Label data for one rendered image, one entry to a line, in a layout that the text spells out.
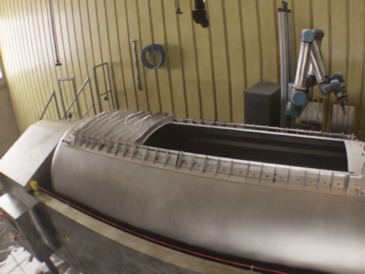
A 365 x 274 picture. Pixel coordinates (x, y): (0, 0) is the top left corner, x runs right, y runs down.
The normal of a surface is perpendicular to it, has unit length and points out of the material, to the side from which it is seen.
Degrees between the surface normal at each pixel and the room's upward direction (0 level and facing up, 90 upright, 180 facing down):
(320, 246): 62
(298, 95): 95
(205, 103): 90
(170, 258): 1
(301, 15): 90
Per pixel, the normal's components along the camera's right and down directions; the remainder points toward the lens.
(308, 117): -0.45, 0.13
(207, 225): -0.44, -0.10
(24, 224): 0.89, 0.09
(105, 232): -0.10, -0.92
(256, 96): -0.60, 0.35
